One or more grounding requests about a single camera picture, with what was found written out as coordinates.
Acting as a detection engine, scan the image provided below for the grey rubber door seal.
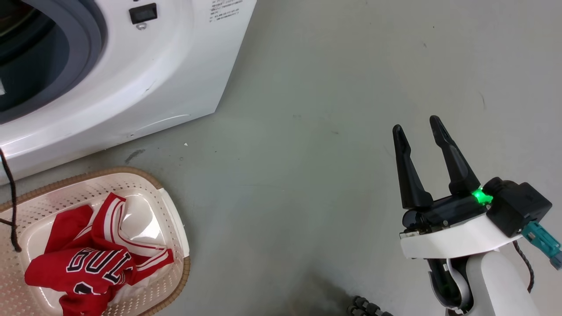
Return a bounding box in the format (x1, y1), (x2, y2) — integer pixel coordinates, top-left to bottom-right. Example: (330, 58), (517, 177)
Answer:
(0, 0), (108, 125)

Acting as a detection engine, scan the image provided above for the cream perforated laundry basket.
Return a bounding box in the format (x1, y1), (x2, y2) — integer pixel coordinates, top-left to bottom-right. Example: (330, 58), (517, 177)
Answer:
(0, 167), (191, 316)

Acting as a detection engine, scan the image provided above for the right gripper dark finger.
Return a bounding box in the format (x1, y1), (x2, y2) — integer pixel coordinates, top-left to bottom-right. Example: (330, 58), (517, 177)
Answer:
(392, 124), (434, 209)
(429, 115), (481, 196)

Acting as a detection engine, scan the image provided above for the black ribbed cable conduit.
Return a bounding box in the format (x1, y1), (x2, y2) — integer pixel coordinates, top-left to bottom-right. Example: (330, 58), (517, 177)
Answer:
(347, 295), (393, 316)

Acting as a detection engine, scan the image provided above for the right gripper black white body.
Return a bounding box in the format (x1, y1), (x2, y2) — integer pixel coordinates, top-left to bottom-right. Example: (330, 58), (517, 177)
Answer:
(400, 187), (523, 259)

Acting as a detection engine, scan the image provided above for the thin black hanging cable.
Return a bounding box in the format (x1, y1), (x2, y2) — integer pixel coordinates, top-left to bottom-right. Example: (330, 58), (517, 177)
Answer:
(0, 147), (22, 253)

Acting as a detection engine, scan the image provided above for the white front-load washing machine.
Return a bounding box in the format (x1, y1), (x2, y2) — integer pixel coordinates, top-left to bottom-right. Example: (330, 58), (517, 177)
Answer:
(0, 0), (257, 185)

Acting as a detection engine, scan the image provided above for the red and white basketball jersey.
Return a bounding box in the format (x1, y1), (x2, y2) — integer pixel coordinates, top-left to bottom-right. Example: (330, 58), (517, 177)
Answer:
(24, 192), (175, 316)

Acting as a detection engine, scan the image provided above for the teal cable connector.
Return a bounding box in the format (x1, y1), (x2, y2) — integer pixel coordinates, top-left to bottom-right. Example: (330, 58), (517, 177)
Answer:
(522, 222), (562, 270)

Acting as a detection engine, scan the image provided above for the washing machine drum opening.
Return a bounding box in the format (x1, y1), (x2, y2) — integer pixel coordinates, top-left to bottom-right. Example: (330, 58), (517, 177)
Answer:
(0, 0), (71, 111)

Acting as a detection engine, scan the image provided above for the black door latch socket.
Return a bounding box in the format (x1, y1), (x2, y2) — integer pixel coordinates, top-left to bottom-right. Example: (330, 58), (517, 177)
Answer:
(129, 3), (158, 25)

